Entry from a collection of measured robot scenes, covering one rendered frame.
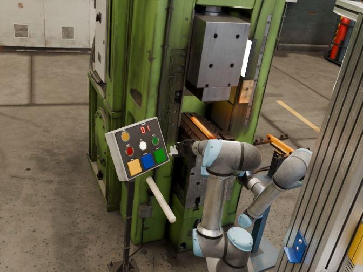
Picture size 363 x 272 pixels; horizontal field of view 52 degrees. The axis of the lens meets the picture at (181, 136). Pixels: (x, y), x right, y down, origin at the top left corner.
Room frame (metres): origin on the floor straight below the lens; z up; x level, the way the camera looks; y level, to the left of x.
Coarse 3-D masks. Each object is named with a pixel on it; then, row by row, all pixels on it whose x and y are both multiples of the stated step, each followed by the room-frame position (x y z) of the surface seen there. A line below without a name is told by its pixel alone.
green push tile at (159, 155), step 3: (159, 150) 1.90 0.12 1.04; (162, 150) 1.92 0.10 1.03; (156, 153) 1.87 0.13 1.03; (159, 153) 1.89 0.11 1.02; (162, 153) 1.91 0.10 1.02; (156, 156) 1.87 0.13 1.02; (159, 156) 1.88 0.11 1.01; (162, 156) 1.90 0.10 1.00; (156, 159) 1.86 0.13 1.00; (159, 159) 1.87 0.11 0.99; (162, 159) 1.88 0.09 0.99; (165, 159) 1.90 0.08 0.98; (159, 162) 1.86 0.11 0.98
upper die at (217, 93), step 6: (186, 84) 2.39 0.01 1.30; (192, 84) 2.31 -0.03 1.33; (192, 90) 2.30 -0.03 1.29; (198, 90) 2.23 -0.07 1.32; (204, 90) 2.18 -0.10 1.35; (210, 90) 2.20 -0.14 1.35; (216, 90) 2.22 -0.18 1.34; (222, 90) 2.24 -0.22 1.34; (228, 90) 2.26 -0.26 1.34; (198, 96) 2.22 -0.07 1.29; (204, 96) 2.18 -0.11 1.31; (210, 96) 2.20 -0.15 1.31; (216, 96) 2.22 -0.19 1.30; (222, 96) 2.24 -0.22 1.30; (228, 96) 2.26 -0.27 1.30
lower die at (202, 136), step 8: (184, 112) 2.59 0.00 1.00; (192, 112) 2.63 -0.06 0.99; (184, 120) 2.46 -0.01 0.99; (192, 120) 2.46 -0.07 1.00; (200, 120) 2.50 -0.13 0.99; (184, 128) 2.35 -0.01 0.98; (192, 128) 2.35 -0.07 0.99; (200, 128) 2.35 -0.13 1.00; (208, 128) 2.38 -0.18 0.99; (192, 136) 2.25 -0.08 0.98; (200, 136) 2.25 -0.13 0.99; (216, 136) 2.28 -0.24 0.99
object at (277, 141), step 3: (267, 135) 2.38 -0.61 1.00; (270, 135) 2.37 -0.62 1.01; (273, 138) 2.33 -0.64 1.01; (276, 138) 2.34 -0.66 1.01; (273, 141) 2.32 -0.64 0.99; (276, 141) 2.30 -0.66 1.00; (279, 141) 2.29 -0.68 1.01; (279, 144) 2.27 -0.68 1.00; (282, 144) 2.26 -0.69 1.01; (285, 144) 2.27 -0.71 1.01; (282, 147) 2.25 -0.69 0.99; (285, 147) 2.23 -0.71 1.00; (288, 147) 2.22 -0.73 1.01; (288, 150) 2.20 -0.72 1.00; (291, 150) 2.19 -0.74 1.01; (294, 150) 2.20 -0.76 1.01
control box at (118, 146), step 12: (144, 120) 1.98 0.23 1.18; (156, 120) 2.00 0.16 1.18; (108, 132) 1.81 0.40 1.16; (120, 132) 1.78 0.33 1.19; (132, 132) 1.84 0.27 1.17; (156, 132) 1.96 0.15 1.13; (108, 144) 1.77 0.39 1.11; (120, 144) 1.74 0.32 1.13; (132, 144) 1.80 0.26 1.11; (156, 144) 1.91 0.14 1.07; (120, 156) 1.71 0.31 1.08; (132, 156) 1.76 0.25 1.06; (168, 156) 1.94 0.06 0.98; (120, 168) 1.70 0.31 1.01; (120, 180) 1.70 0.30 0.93
